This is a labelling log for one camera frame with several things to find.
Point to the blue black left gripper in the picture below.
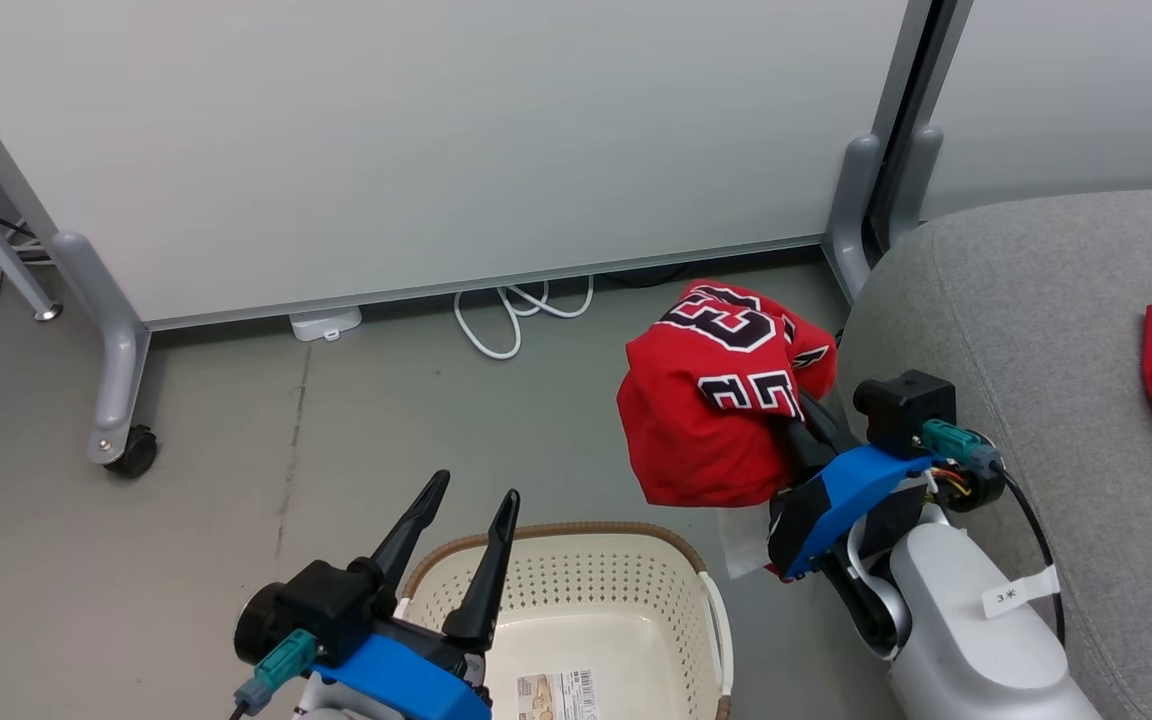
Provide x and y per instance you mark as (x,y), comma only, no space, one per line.
(406,680)

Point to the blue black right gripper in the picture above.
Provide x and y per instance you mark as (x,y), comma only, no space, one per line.
(836,500)

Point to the red jersey with black numbers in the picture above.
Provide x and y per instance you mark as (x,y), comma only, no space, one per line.
(696,420)

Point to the grey fabric sofa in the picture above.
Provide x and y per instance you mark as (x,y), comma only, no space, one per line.
(1086,320)

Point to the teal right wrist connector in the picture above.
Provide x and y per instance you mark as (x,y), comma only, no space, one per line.
(956,442)

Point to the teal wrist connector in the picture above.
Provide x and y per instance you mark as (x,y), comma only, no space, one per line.
(956,442)
(281,665)

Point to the white perforated laundry basket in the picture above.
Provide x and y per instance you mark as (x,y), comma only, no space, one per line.
(586,600)

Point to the paper label with barcode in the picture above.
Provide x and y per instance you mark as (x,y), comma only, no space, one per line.
(556,697)

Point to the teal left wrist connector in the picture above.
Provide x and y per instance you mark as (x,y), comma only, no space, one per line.
(281,665)

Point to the short grey partition foot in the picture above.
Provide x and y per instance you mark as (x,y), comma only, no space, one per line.
(916,175)
(851,215)

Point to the white power adapter box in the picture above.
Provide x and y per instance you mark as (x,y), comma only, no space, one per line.
(324,323)

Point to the black caster wheel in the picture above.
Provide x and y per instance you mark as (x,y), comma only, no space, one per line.
(134,453)

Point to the long grey partition foot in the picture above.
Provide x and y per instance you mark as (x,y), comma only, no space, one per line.
(118,360)

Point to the large white partition panel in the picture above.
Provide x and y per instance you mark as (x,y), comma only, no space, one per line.
(436,140)

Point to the narrow white partition panel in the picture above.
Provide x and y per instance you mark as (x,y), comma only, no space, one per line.
(1086,90)

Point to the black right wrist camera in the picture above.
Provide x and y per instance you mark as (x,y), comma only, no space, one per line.
(904,405)

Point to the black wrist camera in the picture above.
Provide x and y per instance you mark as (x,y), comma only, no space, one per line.
(321,605)
(904,405)

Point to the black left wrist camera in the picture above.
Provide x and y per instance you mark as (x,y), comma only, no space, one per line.
(321,605)

